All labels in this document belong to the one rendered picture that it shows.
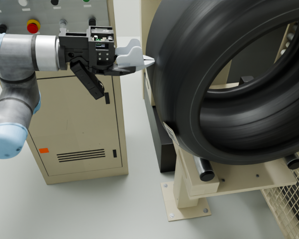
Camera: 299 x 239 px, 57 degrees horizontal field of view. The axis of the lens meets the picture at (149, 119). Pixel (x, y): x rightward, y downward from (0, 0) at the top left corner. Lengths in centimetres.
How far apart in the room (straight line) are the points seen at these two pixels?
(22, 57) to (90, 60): 13
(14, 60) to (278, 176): 86
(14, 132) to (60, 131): 102
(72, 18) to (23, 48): 66
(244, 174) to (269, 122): 19
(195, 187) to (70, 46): 54
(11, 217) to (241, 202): 142
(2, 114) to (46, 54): 15
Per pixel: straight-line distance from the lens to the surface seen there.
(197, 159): 87
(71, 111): 148
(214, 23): 55
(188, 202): 176
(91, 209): 183
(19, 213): 196
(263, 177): 102
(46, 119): 153
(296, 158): 96
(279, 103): 105
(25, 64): 63
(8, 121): 59
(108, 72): 62
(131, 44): 66
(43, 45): 62
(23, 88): 67
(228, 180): 98
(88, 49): 60
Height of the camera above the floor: 159
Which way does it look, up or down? 44 degrees down
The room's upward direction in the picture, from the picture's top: straight up
